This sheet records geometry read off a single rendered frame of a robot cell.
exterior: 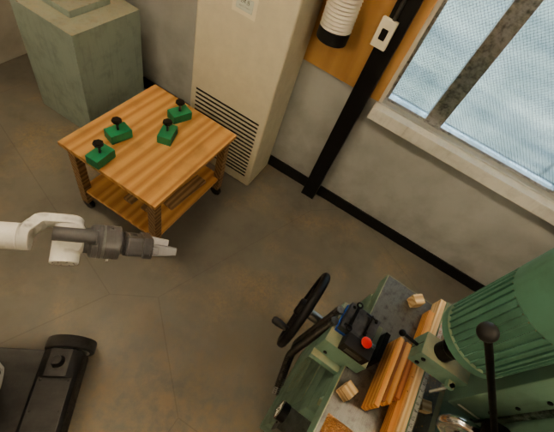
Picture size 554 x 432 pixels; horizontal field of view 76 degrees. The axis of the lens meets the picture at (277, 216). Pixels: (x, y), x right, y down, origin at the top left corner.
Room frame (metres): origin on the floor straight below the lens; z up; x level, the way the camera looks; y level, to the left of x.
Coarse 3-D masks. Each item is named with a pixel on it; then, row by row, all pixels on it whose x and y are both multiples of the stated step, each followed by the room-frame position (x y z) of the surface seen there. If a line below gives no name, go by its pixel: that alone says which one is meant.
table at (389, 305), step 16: (384, 288) 0.68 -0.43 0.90; (400, 288) 0.70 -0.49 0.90; (384, 304) 0.62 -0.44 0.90; (400, 304) 0.64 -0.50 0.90; (384, 320) 0.56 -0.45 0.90; (400, 320) 0.59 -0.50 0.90; (416, 320) 0.61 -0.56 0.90; (320, 336) 0.44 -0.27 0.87; (400, 336) 0.53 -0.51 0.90; (320, 352) 0.39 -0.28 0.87; (336, 368) 0.37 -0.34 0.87; (368, 368) 0.40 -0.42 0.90; (336, 384) 0.32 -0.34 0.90; (368, 384) 0.35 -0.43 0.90; (336, 400) 0.28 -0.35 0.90; (352, 400) 0.30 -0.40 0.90; (320, 416) 0.23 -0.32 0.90; (336, 416) 0.24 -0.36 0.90; (352, 416) 0.26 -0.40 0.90; (368, 416) 0.28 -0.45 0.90; (384, 416) 0.29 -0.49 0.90
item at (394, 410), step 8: (432, 312) 0.64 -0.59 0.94; (424, 320) 0.61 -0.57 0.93; (424, 328) 0.57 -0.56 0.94; (416, 336) 0.55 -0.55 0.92; (400, 400) 0.34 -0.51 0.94; (392, 408) 0.31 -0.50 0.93; (400, 408) 0.32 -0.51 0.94; (392, 416) 0.29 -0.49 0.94; (384, 424) 0.27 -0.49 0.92; (392, 424) 0.27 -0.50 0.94
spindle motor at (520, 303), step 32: (544, 256) 0.49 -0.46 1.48; (512, 288) 0.45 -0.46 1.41; (544, 288) 0.42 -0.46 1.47; (448, 320) 0.45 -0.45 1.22; (480, 320) 0.42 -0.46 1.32; (512, 320) 0.40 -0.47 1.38; (544, 320) 0.38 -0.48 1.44; (480, 352) 0.38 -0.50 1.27; (512, 352) 0.37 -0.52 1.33; (544, 352) 0.37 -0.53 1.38
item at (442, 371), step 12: (420, 336) 0.49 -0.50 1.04; (432, 336) 0.48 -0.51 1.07; (420, 348) 0.44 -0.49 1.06; (432, 348) 0.45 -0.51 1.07; (420, 360) 0.42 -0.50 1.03; (432, 360) 0.42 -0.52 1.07; (432, 372) 0.41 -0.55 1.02; (444, 372) 0.41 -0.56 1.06; (456, 372) 0.42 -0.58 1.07; (468, 372) 0.43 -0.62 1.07; (456, 384) 0.40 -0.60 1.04
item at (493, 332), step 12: (480, 324) 0.34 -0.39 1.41; (492, 324) 0.35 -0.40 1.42; (480, 336) 0.33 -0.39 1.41; (492, 336) 0.33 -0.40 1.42; (492, 348) 0.33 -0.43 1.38; (492, 360) 0.32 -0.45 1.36; (492, 372) 0.32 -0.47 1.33; (492, 384) 0.31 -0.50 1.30; (492, 396) 0.30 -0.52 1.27; (492, 408) 0.30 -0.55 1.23; (492, 420) 0.29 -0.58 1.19
